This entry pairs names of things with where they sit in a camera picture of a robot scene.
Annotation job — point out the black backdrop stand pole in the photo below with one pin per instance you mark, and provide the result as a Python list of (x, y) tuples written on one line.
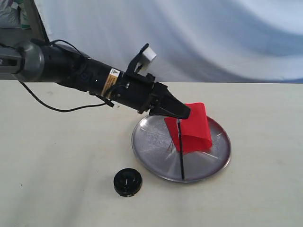
[(38, 27)]

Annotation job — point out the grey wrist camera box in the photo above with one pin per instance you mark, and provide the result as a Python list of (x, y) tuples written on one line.
[(142, 60)]

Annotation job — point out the round black flag base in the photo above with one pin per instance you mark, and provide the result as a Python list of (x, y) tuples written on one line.
[(127, 182)]

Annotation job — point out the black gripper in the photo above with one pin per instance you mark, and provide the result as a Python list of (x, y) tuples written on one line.
[(143, 93)]

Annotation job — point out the round steel plate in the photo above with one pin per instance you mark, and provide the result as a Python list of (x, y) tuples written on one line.
[(154, 148)]

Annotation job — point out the white sack in background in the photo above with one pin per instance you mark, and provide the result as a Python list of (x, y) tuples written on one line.
[(13, 15)]

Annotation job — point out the red white flag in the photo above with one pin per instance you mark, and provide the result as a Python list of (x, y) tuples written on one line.
[(191, 134)]

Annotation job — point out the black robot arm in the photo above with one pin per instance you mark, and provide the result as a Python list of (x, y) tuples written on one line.
[(62, 63)]

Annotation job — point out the white backdrop cloth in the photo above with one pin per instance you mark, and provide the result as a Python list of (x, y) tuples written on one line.
[(195, 40)]

